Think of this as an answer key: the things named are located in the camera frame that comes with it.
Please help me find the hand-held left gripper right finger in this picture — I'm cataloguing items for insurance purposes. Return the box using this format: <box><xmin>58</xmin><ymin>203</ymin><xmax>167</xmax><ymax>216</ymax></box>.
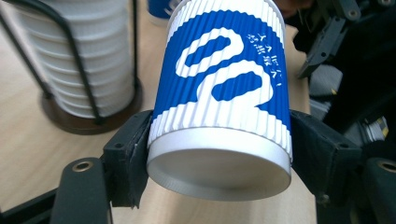
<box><xmin>289</xmin><ymin>109</ymin><xmax>363</xmax><ymax>206</ymax></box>

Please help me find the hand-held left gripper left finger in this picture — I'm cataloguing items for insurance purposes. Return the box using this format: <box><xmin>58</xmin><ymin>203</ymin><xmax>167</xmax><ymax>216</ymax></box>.
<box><xmin>102</xmin><ymin>109</ymin><xmax>154</xmax><ymax>209</ymax></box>

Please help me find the stack of paper cups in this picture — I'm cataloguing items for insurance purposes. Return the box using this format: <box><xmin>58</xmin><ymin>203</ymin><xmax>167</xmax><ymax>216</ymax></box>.
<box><xmin>12</xmin><ymin>0</ymin><xmax>136</xmax><ymax>119</ymax></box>

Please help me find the blue white corrugated cup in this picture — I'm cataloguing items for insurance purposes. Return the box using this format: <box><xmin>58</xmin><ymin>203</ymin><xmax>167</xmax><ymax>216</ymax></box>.
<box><xmin>146</xmin><ymin>0</ymin><xmax>293</xmax><ymax>202</ymax></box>

